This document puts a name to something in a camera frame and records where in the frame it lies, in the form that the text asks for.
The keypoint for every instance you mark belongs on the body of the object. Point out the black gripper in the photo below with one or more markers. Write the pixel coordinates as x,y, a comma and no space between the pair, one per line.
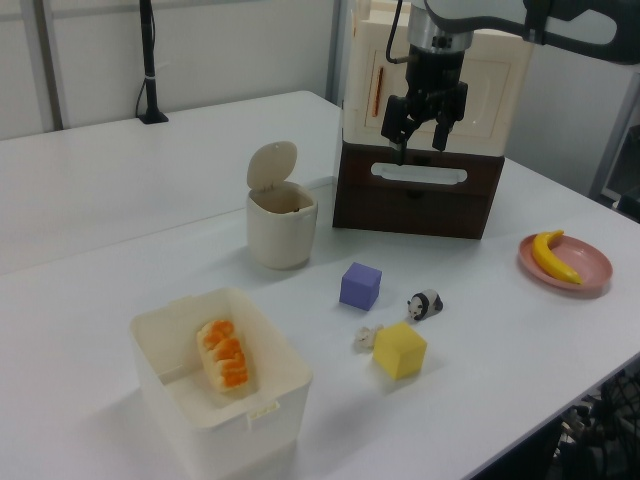
432,75

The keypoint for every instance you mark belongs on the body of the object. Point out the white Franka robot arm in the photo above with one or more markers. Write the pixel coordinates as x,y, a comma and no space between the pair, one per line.
475,10

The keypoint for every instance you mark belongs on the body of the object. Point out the cream trash bin with lid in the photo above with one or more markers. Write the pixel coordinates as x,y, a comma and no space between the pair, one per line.
280,235

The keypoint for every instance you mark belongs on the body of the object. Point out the cream plastic storage cabinet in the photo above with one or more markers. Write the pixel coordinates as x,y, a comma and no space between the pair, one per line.
490,90

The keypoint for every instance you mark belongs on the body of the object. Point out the dark brown wooden drawer box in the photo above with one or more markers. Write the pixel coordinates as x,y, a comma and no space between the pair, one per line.
415,210

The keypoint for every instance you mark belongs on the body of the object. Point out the purple foam cube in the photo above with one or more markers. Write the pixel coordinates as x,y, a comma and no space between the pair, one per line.
360,287

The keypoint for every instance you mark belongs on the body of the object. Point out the yellow toy banana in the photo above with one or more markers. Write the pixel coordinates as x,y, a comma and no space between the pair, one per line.
542,255

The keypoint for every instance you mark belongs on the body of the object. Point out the small panda figurine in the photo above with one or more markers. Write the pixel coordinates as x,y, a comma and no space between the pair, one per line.
425,305

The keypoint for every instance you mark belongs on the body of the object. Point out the pink plate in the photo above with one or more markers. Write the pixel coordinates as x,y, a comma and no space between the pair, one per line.
590,260

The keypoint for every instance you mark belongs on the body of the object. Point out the yellow foam cube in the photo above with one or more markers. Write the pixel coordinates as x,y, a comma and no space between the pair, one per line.
400,350

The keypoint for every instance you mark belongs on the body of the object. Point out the toy bread with orange topping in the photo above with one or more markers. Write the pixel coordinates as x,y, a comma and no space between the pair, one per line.
225,355

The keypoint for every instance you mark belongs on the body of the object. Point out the white plastic storage container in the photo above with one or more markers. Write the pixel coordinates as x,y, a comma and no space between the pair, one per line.
225,440

